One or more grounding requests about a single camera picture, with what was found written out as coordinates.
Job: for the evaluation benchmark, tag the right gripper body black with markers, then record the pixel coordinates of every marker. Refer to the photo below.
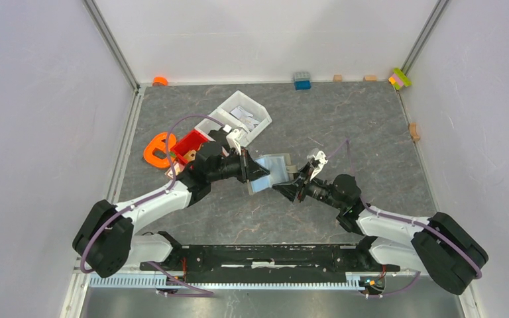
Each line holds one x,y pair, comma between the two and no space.
317,189

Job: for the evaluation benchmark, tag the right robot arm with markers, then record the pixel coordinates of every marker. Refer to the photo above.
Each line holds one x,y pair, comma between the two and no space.
437,245

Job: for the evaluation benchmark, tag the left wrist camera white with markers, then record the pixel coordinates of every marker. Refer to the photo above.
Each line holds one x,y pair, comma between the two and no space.
233,137

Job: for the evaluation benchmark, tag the orange tape dispenser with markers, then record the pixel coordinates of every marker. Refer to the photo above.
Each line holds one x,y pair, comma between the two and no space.
157,152

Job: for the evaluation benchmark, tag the curved wooden piece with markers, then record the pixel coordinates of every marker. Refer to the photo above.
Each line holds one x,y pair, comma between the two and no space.
413,131

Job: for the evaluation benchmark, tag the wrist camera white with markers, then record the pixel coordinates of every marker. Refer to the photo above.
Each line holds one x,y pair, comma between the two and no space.
317,160
233,137

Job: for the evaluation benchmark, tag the white plastic bin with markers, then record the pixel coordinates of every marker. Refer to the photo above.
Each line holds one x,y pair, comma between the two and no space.
222,114

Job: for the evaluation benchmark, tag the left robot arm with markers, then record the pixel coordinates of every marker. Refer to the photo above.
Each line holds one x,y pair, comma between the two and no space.
107,241

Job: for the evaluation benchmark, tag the green pink toy bricks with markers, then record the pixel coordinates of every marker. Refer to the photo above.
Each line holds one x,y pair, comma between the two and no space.
399,80

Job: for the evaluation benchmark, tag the red plastic bin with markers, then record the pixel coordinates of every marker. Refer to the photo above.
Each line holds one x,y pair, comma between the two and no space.
192,141

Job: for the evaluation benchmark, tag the wooden blocks in red bin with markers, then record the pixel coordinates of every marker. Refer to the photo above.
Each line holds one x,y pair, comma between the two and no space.
180,162

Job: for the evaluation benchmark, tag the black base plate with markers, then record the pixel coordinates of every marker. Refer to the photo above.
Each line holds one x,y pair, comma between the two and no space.
271,263

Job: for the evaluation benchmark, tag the orange round piece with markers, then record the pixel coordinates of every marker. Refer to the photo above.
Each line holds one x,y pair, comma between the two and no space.
159,81

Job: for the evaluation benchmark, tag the silver card in bin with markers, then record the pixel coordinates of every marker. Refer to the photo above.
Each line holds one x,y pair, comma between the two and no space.
245,117

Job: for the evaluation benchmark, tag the blue toy brick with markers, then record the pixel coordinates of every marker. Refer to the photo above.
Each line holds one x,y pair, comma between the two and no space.
302,80

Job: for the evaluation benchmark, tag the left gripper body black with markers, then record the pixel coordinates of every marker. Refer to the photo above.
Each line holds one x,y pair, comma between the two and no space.
229,167

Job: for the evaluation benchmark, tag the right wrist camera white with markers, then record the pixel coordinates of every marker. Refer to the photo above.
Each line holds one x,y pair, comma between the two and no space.
317,160

